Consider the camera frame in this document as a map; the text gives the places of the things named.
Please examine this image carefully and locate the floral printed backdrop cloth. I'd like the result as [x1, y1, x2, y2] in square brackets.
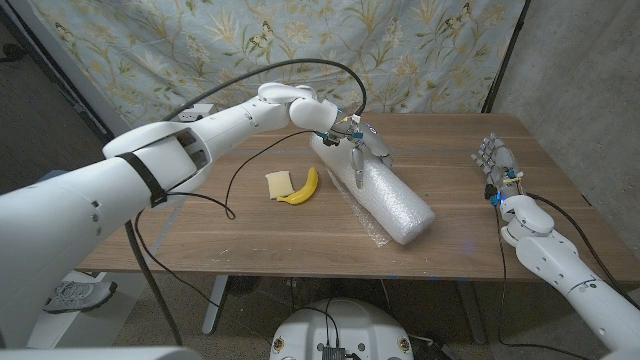
[29, 0, 526, 146]

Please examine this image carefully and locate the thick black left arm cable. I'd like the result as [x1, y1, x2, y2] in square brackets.
[123, 58, 368, 346]

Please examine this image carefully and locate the grey table leg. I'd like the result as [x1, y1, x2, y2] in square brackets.
[457, 279, 489, 345]

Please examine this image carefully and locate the white table leg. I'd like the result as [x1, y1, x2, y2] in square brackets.
[202, 274, 230, 335]

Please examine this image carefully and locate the white power box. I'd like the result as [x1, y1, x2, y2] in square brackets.
[177, 103, 217, 123]

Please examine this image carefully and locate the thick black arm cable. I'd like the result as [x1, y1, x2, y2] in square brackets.
[123, 58, 368, 346]
[527, 192, 640, 311]

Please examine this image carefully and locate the grey sneaker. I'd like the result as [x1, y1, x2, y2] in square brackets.
[43, 279, 119, 315]

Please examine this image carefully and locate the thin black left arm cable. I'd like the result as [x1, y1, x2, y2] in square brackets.
[134, 129, 321, 309]

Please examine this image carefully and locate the black backdrop stand pole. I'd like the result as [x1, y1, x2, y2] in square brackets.
[480, 0, 531, 114]

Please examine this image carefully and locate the yellow toy banana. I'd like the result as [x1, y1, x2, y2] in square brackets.
[276, 166, 320, 206]

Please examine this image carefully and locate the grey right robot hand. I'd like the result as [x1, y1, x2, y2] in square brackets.
[470, 132, 525, 199]

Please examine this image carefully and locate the pale yellow sponge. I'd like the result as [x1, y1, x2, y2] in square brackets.
[264, 170, 296, 200]

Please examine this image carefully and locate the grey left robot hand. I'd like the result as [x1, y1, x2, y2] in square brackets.
[327, 121, 395, 190]

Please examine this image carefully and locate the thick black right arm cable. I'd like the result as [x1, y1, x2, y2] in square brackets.
[527, 192, 640, 311]

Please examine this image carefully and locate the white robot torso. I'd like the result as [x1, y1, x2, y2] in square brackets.
[269, 298, 415, 360]

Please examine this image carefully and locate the clear bubble wrap roll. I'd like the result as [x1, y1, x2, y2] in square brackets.
[308, 130, 436, 248]

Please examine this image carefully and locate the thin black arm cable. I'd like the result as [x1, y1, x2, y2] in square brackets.
[134, 129, 321, 309]
[494, 202, 594, 360]

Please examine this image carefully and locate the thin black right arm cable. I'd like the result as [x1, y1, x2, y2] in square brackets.
[494, 202, 594, 360]

